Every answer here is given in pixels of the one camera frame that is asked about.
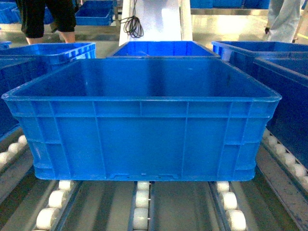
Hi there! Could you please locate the blue plastic crate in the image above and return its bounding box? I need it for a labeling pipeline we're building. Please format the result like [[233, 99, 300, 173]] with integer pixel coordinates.
[[10, 57, 281, 181]]

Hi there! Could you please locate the blue crate behind centre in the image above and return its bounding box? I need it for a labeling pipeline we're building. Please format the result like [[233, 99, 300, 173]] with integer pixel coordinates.
[[107, 41, 220, 58]]

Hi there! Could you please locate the white pillar panel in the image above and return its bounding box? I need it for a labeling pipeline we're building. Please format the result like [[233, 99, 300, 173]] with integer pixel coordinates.
[[119, 0, 193, 46]]

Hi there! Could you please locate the white roller track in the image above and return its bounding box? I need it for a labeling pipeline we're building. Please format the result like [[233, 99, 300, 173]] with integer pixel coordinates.
[[127, 181, 155, 231], [258, 129, 308, 231], [32, 180, 82, 231], [208, 181, 249, 231], [0, 125, 29, 174]]

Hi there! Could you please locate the right back blue crate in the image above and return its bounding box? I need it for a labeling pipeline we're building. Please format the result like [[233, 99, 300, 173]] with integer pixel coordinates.
[[212, 41, 308, 69]]

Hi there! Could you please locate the background blue crate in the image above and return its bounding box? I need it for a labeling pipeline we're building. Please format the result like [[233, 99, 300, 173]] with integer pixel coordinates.
[[75, 0, 114, 26]]

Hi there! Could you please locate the person in black shorts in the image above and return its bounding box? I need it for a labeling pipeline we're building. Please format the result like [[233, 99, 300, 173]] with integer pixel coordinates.
[[15, 0, 77, 45]]

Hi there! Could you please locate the blue crate with red bags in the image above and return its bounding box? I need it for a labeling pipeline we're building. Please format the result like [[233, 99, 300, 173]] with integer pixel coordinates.
[[253, 56, 308, 170]]

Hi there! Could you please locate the far left white roller track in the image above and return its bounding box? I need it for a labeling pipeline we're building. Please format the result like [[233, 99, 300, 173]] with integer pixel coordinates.
[[0, 125, 29, 174]]

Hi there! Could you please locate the left near dark blue crate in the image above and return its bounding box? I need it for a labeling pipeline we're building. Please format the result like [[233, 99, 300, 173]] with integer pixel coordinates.
[[0, 57, 48, 139]]

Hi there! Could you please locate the far right white roller track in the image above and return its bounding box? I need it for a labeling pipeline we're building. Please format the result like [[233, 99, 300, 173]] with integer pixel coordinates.
[[258, 129, 308, 231]]

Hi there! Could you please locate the person in white coat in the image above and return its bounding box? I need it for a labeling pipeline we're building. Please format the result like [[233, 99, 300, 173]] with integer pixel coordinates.
[[267, 0, 305, 43]]

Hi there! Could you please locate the black coiled cable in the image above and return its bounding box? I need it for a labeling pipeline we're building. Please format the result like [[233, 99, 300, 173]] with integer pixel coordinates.
[[119, 0, 144, 39]]

